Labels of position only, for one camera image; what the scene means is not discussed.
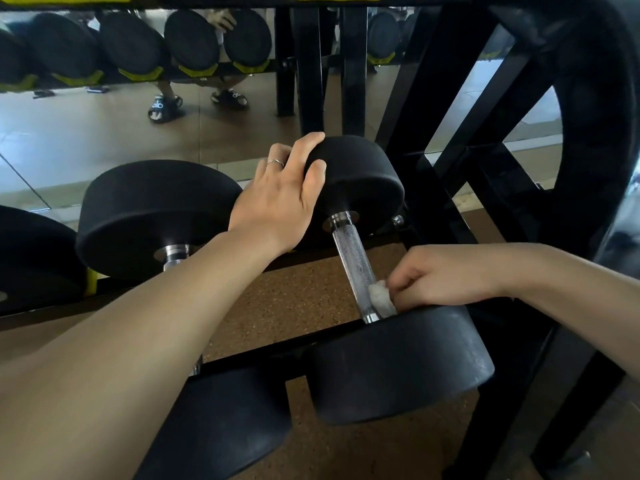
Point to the silver rack bolt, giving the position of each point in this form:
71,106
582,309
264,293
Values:
398,220

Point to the person's right hand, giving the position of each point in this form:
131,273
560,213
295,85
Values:
450,274

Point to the person's left thumb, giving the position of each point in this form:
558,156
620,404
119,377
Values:
316,182

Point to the black metal dumbbell rack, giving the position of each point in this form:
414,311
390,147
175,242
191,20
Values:
425,94

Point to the person's left hand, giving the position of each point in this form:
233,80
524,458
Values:
272,204

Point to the person's right fingers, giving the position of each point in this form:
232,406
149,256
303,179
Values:
402,292

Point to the person's left middle finger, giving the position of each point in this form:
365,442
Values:
278,157

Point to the wall mirror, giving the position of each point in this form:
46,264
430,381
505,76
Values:
75,139

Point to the person's left forearm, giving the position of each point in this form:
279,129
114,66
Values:
130,354

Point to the white cleaning cloth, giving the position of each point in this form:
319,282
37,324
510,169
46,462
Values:
382,299

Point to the person's right forearm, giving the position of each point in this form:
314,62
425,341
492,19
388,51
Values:
575,294

